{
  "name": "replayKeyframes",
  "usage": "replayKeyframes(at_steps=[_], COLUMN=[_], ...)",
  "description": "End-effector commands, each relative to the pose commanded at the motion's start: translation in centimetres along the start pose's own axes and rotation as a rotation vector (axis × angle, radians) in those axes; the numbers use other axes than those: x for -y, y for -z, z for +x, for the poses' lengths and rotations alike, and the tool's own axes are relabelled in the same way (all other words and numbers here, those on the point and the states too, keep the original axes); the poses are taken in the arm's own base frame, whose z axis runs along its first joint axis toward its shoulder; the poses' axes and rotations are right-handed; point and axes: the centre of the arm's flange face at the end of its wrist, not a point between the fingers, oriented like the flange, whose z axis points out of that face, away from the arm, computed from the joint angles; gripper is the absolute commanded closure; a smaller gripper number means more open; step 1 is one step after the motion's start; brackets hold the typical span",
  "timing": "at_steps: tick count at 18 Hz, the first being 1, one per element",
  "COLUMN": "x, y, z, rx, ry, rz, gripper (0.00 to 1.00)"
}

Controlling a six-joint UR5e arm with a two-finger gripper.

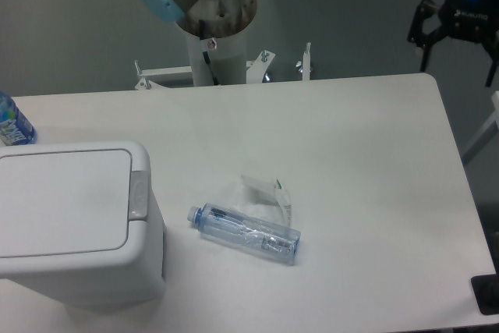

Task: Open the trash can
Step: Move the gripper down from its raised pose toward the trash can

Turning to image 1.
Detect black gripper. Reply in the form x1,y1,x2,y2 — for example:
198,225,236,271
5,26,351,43
407,0,498,87

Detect white push-lid trash can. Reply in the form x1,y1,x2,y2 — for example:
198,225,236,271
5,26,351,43
1,141,166,306

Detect crumpled clear plastic wrapper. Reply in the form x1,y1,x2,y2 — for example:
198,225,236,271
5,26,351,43
226,175,292,228

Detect black clamp at table edge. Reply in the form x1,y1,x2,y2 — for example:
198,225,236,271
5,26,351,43
471,274,498,316

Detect clear empty plastic bottle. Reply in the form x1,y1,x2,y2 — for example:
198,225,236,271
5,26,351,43
187,204,301,264

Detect blue labelled water bottle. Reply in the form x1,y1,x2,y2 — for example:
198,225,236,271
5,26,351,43
1,92,37,146

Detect white frame at right edge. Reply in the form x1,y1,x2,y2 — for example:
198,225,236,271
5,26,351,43
461,91,498,165

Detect white metal base frame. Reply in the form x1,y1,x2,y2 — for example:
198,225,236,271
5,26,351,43
134,41,313,90

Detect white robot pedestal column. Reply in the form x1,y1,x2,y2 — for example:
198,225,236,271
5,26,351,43
184,31,246,87

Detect black cable on pedestal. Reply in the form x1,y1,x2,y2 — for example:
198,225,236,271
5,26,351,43
198,19,220,87

